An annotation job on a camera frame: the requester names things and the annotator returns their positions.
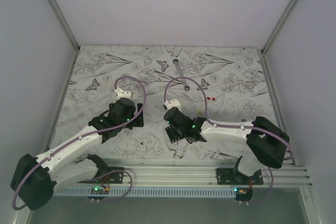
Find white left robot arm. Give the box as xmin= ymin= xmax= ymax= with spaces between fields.
xmin=10 ymin=98 xmax=146 ymax=210

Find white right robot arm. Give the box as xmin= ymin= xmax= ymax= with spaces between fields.
xmin=164 ymin=108 xmax=289 ymax=185

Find silver ratchet wrench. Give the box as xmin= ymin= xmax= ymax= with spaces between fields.
xmin=173 ymin=58 xmax=190 ymax=91

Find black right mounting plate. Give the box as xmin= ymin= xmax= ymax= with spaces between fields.
xmin=215 ymin=168 xmax=264 ymax=186

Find black mounting plate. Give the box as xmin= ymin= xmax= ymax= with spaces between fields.
xmin=91 ymin=167 xmax=124 ymax=185
xmin=215 ymin=168 xmax=264 ymax=186

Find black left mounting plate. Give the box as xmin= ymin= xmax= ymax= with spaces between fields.
xmin=91 ymin=167 xmax=124 ymax=185

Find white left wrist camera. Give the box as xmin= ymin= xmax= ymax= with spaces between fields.
xmin=114 ymin=87 xmax=132 ymax=100

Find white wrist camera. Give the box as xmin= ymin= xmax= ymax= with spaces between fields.
xmin=163 ymin=99 xmax=182 ymax=112
xmin=114 ymin=87 xmax=132 ymax=100

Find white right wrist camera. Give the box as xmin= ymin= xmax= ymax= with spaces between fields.
xmin=163 ymin=99 xmax=182 ymax=112

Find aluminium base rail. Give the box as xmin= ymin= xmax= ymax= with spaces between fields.
xmin=30 ymin=158 xmax=313 ymax=188

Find white slotted cable duct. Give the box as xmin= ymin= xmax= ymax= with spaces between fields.
xmin=55 ymin=186 xmax=238 ymax=198

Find aluminium frame post left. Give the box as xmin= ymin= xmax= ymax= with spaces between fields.
xmin=47 ymin=0 xmax=80 ymax=51

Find aluminium frame post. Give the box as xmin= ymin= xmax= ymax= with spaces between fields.
xmin=47 ymin=0 xmax=80 ymax=51
xmin=261 ymin=0 xmax=300 ymax=55

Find aluminium frame post right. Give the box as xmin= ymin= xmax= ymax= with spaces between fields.
xmin=261 ymin=0 xmax=300 ymax=55

